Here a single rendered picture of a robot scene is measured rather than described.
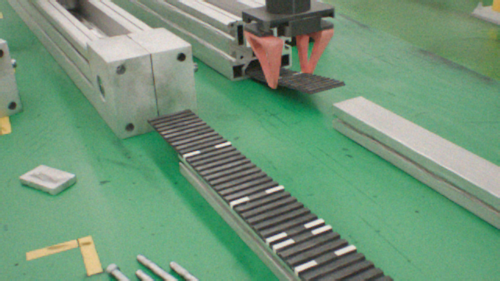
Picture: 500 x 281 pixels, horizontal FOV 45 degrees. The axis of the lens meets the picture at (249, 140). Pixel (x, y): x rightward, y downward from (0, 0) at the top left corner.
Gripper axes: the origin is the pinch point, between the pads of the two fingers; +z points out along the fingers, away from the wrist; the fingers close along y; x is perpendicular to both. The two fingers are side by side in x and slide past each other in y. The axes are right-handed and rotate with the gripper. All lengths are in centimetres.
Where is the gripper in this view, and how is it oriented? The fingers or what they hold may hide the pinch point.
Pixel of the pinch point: (289, 77)
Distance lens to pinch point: 79.7
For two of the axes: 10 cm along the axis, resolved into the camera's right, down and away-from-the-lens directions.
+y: -8.8, 2.5, -4.0
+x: 4.7, 3.7, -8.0
